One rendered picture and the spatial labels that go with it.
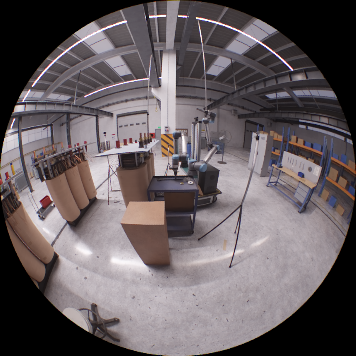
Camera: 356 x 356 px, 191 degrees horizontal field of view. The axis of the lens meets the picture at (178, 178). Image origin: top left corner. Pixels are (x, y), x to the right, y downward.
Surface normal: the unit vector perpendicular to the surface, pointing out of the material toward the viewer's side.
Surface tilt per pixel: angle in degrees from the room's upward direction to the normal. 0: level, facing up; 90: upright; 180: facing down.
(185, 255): 0
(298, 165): 90
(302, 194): 90
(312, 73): 90
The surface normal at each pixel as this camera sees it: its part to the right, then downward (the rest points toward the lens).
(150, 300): 0.00, -0.91
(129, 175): 0.09, 0.41
